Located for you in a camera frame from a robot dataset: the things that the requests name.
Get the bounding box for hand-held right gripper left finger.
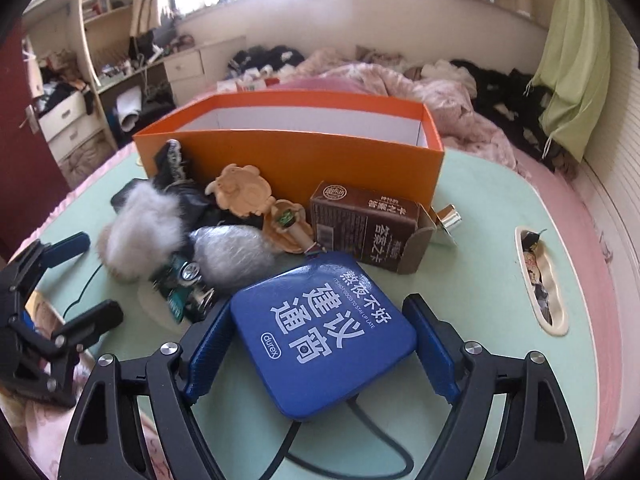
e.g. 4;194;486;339
57;299;236;480

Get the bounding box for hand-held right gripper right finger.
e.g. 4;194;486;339
402;294;586;480

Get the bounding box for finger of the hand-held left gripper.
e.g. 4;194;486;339
42;232;91;270
50;300;124;356

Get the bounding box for green foil packet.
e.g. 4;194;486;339
150;255;218;323

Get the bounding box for grey furry pom-pom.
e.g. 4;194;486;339
97;180;188;286

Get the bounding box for blue tin box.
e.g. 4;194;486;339
229;252;418;422

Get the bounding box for black plastic bag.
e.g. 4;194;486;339
111;139;236;228

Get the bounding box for brown carton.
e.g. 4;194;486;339
309;181;437;275

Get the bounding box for beige plastic toy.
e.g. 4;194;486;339
205;163;321;255

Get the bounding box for orange cardboard box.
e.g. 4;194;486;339
132;90;445;211

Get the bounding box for green cartoon-print desktop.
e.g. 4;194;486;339
10;142;618;480

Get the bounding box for wrappers in desktop slot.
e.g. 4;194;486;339
521;230;561;326

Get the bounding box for pink floral quilt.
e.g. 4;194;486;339
0;300;166;480

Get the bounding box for dark red door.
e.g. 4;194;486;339
0;22;71;261

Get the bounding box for clear plastic wrap ball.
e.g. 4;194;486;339
189;225;277;295

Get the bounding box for white drawer cabinet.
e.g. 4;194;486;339
37;91;118;161

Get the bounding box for white paper roll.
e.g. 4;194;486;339
116;87;143;132

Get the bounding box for cream bedroom desk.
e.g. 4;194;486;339
95;35;248;111

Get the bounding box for cream bookshelf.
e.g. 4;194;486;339
22;0;151;91

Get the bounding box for red and white packet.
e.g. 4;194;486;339
235;76;281;93

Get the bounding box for black clothes pile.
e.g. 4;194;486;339
450;59;576;173

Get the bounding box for white garment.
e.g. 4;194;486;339
415;59;478;93

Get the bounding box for black white-striped clothes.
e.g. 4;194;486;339
229;46;306;78

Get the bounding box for maroon pillow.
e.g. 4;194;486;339
270;76;391;98

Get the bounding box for beige garment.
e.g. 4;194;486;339
355;45;401;68

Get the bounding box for light green cloth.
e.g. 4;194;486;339
531;0;611;163

